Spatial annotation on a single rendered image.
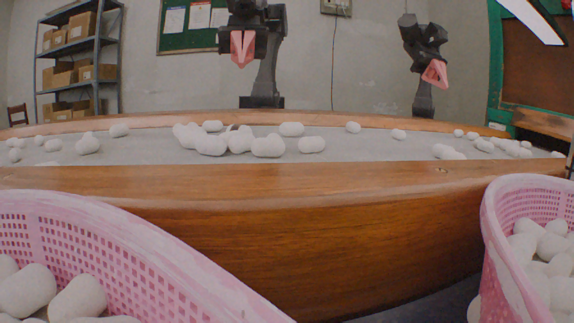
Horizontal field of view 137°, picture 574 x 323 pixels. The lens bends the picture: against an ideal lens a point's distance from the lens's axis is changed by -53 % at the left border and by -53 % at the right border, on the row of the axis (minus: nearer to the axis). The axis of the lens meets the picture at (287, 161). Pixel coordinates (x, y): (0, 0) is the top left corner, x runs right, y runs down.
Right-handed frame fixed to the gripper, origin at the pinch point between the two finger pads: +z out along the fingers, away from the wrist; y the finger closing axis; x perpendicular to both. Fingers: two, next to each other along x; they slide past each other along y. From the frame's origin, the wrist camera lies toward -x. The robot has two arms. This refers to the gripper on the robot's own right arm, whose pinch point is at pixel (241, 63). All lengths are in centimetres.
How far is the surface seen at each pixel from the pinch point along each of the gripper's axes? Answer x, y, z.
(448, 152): -9.2, 22.3, 25.8
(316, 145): -4.9, 8.3, 21.9
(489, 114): 12, 93, -8
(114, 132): 2.6, -20.7, 13.2
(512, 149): -6, 48, 23
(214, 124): 3.6, -4.1, 11.4
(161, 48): 99, -87, -180
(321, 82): 117, 76, -147
